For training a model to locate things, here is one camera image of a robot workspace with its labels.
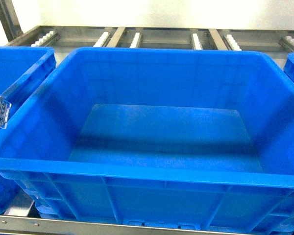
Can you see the blue crate at left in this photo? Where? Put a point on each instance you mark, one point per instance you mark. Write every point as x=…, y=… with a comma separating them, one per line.
x=22, y=70

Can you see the large blue plastic crate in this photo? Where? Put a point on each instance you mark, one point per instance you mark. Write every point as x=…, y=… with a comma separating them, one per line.
x=169, y=138

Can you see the stainless steel shelf rack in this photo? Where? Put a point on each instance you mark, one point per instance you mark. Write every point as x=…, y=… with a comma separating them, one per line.
x=21, y=216

